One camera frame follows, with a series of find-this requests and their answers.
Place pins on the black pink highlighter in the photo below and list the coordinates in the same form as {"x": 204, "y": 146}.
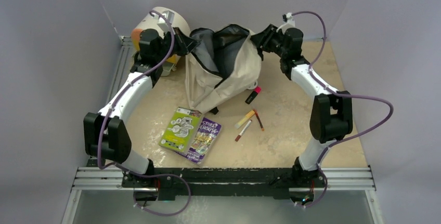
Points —
{"x": 253, "y": 95}

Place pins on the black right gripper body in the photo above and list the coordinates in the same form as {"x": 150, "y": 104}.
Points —
{"x": 274, "y": 40}

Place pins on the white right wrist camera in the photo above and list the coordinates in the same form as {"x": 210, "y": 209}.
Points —
{"x": 288, "y": 21}

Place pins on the green paperback book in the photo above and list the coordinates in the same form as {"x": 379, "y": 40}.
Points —
{"x": 181, "y": 130}

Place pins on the white brown marker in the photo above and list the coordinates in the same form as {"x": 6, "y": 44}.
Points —
{"x": 247, "y": 125}

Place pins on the purple paperback book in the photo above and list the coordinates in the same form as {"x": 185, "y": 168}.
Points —
{"x": 205, "y": 137}

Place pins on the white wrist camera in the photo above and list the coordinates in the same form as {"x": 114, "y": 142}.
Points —
{"x": 288, "y": 21}
{"x": 165, "y": 20}

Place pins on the round drawer cabinet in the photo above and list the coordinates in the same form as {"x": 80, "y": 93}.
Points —
{"x": 153, "y": 45}

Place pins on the thin red pen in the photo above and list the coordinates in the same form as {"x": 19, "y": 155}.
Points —
{"x": 258, "y": 119}

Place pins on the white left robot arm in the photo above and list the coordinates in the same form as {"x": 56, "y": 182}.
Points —
{"x": 105, "y": 133}

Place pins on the yellow orange highlighter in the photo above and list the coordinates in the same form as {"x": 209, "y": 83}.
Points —
{"x": 244, "y": 119}

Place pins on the beige canvas backpack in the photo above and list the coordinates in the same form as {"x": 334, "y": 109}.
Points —
{"x": 223, "y": 64}

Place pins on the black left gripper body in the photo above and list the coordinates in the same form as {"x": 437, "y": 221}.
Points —
{"x": 179, "y": 48}

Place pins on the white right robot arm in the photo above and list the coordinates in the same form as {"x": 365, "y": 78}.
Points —
{"x": 331, "y": 116}

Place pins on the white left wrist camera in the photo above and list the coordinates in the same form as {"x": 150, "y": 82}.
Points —
{"x": 165, "y": 20}

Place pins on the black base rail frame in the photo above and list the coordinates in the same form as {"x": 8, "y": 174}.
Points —
{"x": 268, "y": 182}

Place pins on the aluminium side rail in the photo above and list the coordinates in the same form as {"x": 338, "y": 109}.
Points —
{"x": 113, "y": 67}

